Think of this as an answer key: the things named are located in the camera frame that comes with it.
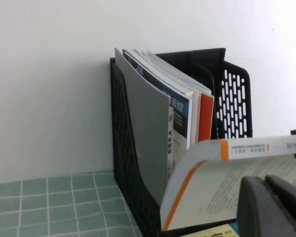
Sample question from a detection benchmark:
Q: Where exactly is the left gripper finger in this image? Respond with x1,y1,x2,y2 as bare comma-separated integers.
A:
237,174,296,237

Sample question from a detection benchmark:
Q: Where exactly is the white orange ROS book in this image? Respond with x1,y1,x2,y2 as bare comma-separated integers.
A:
160,134,296,232

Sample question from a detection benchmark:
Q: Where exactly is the yellow mechanical design book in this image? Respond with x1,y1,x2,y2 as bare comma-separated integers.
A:
180,221,240,237

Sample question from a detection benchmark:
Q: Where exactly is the book with blue square spine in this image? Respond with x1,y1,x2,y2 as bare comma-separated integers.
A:
122,48,191,181

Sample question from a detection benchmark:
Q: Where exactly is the black plastic book holder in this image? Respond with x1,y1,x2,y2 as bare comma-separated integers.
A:
110,47,252,237

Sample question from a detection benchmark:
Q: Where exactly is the thin grey white booklet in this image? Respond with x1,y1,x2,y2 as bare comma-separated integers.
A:
114,47,171,206

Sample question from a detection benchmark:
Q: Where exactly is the green checked tablecloth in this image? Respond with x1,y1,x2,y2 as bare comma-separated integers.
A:
0,170,144,237

